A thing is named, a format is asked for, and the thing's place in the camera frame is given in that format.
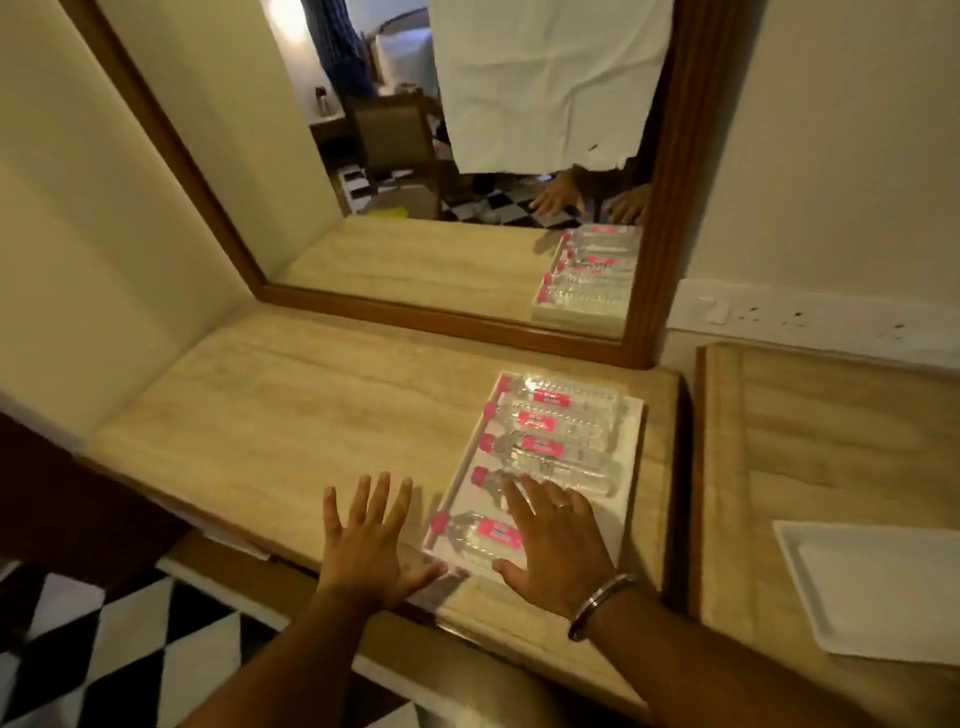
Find person's left forearm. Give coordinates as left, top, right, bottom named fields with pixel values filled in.
left=179, top=588, right=378, bottom=728

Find person's right forearm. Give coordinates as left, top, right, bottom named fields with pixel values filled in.
left=584, top=584, right=886, bottom=728

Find silver metal bracelet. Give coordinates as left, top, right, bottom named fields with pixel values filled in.
left=567, top=572, right=640, bottom=644

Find person's right hand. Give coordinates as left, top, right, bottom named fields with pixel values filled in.
left=491, top=474, right=619, bottom=622

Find white tray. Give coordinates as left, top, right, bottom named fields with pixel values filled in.
left=421, top=370, right=646, bottom=594
left=772, top=519, right=960, bottom=667

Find person's left hand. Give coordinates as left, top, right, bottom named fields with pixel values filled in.
left=318, top=470, right=449, bottom=613

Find wooden framed wall mirror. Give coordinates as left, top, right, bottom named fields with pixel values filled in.
left=59, top=0, right=751, bottom=370

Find pink cap water bottle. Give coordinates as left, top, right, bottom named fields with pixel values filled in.
left=428, top=509, right=528, bottom=562
left=477, top=428, right=627, bottom=474
left=496, top=372, right=624, bottom=415
left=482, top=397, right=625, bottom=451
left=470, top=457, right=620, bottom=500

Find white wall switch panel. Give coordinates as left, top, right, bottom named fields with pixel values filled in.
left=665, top=278, right=960, bottom=373

